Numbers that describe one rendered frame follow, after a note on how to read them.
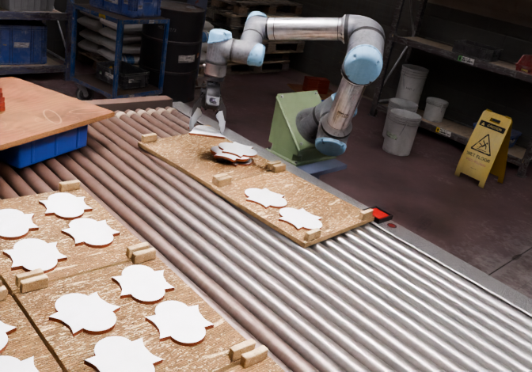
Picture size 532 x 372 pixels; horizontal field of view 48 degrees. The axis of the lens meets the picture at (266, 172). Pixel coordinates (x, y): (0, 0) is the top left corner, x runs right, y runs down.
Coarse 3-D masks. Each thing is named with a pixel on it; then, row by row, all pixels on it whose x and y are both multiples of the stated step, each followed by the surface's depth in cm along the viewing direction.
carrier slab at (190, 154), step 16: (144, 144) 215; (160, 144) 218; (176, 144) 220; (192, 144) 223; (208, 144) 226; (176, 160) 207; (192, 160) 209; (208, 160) 212; (256, 160) 220; (192, 176) 198; (208, 176) 199; (240, 176) 203
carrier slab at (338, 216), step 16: (256, 176) 206; (272, 176) 208; (288, 176) 211; (224, 192) 189; (240, 192) 191; (288, 192) 198; (304, 192) 200; (320, 192) 202; (256, 208) 183; (272, 208) 184; (304, 208) 188; (320, 208) 190; (336, 208) 192; (352, 208) 195; (272, 224) 175; (288, 224) 176; (336, 224) 182; (352, 224) 184; (304, 240) 169; (320, 240) 173
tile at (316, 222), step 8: (288, 208) 184; (280, 216) 180; (288, 216) 179; (296, 216) 180; (304, 216) 181; (312, 216) 182; (296, 224) 175; (304, 224) 176; (312, 224) 177; (320, 224) 178
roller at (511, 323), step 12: (156, 108) 262; (180, 120) 251; (360, 228) 186; (372, 240) 181; (396, 252) 175; (408, 264) 172; (420, 264) 171; (432, 276) 167; (456, 288) 162; (468, 300) 159; (480, 300) 158; (492, 312) 155; (504, 324) 152; (516, 324) 151; (528, 336) 148
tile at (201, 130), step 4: (188, 128) 211; (196, 128) 210; (200, 128) 211; (204, 128) 212; (208, 128) 213; (212, 128) 214; (192, 132) 205; (196, 132) 206; (200, 132) 207; (204, 132) 207; (208, 132) 208; (212, 132) 209; (216, 132) 210; (204, 136) 206; (208, 136) 206; (212, 136) 206; (216, 136) 207; (220, 136) 207
